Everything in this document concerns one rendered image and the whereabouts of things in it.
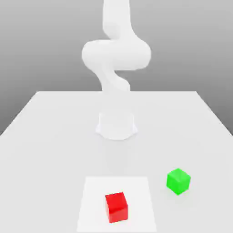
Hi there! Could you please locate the small green cube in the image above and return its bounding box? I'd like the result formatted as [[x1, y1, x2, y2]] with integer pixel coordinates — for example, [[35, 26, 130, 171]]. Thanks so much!
[[166, 167, 192, 196]]

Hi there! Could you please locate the small red cube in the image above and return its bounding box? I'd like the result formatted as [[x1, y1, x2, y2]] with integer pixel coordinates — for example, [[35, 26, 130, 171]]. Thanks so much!
[[105, 191, 129, 224]]

